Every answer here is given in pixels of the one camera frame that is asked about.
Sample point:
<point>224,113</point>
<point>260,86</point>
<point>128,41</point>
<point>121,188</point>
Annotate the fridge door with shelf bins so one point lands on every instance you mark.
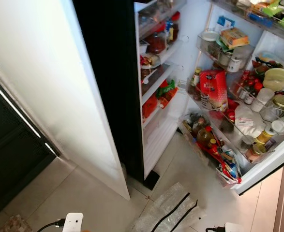
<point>272,162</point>

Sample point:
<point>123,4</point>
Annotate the brown jar gold lid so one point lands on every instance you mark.
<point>257,152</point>

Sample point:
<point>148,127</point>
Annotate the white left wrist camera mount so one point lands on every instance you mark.
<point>73,223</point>

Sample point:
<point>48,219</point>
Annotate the yellow-green plastic bowl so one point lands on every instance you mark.
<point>277,79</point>

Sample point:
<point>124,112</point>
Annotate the orange red bag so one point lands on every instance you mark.
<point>149,106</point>

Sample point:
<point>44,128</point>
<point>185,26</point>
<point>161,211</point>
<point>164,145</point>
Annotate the bottle with red cap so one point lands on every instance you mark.
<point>172,28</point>

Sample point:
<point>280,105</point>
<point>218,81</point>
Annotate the jar with white lid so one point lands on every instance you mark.
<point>279,126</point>

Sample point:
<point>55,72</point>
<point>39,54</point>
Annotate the white plastic jar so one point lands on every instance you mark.
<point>262,99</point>

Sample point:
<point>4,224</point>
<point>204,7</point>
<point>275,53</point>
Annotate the white plastic bag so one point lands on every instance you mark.
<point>248,123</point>

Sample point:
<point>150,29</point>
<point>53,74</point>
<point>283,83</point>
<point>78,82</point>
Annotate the yellow food box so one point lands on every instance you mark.
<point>234,37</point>

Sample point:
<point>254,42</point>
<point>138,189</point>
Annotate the red printed packet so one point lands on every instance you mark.
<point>213,89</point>

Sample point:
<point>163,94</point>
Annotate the white round tub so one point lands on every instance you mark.
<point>210,36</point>

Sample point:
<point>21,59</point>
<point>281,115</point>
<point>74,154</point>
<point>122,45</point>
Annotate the black fridge cabinet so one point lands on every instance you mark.
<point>108,72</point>

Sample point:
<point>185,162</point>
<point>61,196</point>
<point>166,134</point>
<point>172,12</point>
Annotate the clear plastic bag black stripes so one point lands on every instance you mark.
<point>168,208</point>

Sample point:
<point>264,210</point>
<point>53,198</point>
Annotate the brown patterned mat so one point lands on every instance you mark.
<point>15,224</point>

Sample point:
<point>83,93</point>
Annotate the yellow bottle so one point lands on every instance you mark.
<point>264,136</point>

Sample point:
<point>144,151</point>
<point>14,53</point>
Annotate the red sauce bottle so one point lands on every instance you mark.
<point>221,159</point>

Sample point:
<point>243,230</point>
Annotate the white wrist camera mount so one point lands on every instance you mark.
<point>73,223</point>
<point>233,228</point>

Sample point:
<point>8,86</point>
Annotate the small white bottle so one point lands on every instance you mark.
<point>234,65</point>

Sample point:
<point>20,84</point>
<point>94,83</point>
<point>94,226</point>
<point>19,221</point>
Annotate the dark kitchen cabinet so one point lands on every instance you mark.
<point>11,150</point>

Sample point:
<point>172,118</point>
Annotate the brown sauce bottle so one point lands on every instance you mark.
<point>204,137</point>

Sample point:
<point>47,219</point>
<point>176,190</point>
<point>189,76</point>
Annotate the glass jar gold lid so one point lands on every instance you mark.
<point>281,104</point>

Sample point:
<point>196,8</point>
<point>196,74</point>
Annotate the white fridge door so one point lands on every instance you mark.
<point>45,72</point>

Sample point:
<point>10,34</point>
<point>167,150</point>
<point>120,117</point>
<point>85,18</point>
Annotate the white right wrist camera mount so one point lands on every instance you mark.
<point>233,228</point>

